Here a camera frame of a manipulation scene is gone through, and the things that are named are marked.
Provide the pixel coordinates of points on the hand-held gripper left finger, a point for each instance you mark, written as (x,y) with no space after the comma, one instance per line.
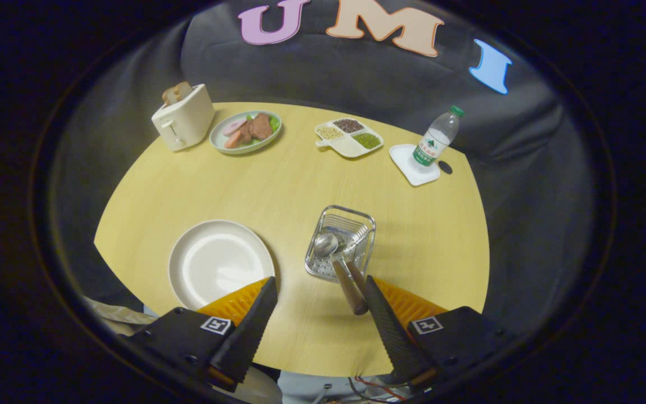
(250,336)

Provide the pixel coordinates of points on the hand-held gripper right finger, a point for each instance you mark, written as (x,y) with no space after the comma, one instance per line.
(390,331)

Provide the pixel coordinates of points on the large white plate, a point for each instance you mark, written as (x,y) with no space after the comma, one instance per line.
(216,264)

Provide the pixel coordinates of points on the small black disc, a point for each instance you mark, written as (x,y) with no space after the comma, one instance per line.
(445,167)

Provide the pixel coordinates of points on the white square coaster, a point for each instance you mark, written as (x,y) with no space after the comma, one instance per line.
(401,155)

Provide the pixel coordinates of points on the white divided snack dish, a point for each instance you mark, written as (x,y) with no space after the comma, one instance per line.
(348,147)

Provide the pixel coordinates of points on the pale green food plate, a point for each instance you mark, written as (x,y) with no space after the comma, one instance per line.
(219,145)

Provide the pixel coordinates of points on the clear plastic water bottle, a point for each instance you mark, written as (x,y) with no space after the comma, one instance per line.
(435,140)

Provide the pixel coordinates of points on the brown meat slice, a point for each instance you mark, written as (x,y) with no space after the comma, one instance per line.
(261,127)

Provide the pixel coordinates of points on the pink ham slice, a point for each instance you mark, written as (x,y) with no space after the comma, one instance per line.
(234,125)

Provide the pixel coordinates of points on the green lettuce leaf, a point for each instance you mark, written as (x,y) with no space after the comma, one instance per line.
(274,123)

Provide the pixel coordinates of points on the white toaster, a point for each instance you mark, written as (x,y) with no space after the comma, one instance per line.
(188,120)

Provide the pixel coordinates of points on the toast slice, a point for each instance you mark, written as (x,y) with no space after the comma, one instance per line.
(170,95)
(184,90)

